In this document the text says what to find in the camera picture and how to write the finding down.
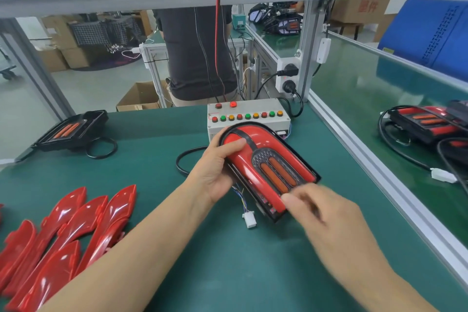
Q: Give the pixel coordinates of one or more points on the person's right hand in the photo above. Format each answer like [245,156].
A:
[333,231]

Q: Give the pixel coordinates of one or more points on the person's left hand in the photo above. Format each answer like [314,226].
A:
[212,169]

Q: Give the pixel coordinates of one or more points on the pile of black lamp housings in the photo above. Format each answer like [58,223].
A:
[69,129]

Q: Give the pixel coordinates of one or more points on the person's left forearm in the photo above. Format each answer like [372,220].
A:
[124,264]

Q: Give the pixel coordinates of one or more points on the person's right forearm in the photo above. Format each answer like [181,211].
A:
[395,297]

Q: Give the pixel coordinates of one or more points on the beige test button box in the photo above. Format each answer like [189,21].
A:
[248,111]

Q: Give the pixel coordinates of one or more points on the low open cardboard carton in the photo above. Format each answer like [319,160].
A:
[140,96]

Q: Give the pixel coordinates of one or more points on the white metal stand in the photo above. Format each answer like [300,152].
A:
[153,63]

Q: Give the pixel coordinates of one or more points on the white power strip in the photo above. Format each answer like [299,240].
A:
[282,67]

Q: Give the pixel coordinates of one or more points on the pile of red lens covers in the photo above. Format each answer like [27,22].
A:
[66,242]

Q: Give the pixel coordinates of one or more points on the black mesh basket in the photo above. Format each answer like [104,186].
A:
[99,32]

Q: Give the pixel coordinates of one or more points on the large cardboard box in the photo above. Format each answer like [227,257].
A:
[73,56]

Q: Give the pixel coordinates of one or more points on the small cardboard box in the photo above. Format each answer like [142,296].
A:
[51,59]

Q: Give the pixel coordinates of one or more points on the blue plastic crate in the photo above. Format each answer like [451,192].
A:
[431,37]

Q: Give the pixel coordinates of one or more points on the flat platform trolley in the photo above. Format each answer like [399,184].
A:
[6,70]

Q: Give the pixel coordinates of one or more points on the white switch box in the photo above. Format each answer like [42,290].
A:
[323,50]

